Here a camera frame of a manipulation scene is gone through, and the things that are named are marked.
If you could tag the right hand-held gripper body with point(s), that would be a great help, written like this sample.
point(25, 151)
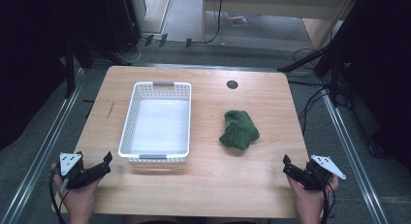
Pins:
point(311, 178)

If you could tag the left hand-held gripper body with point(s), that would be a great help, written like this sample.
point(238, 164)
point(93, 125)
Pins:
point(87, 177)

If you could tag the person's right hand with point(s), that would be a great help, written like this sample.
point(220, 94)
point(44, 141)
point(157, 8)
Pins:
point(308, 203)

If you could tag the person's left hand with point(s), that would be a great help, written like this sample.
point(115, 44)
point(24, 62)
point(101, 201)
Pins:
point(79, 201)

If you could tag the green cloth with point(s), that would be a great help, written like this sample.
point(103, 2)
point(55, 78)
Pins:
point(239, 130)

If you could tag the white plastic basket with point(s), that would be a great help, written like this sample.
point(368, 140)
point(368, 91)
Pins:
point(160, 127)

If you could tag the black table grommet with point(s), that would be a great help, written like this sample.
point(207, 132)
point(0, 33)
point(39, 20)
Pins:
point(232, 84)

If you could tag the black metal stand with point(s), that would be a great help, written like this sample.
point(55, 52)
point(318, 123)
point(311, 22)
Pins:
point(326, 60)
point(69, 72)

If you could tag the black cabinet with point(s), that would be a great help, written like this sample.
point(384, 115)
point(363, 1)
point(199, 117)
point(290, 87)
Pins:
point(121, 20)

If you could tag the magazine on floor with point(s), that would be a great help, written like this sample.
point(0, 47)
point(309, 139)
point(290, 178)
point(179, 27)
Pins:
point(237, 19)

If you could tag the light wooden furniture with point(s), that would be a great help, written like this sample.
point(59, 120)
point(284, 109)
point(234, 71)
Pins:
point(278, 4)

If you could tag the metal floor rail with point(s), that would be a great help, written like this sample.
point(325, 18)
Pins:
point(352, 156)
point(42, 153)

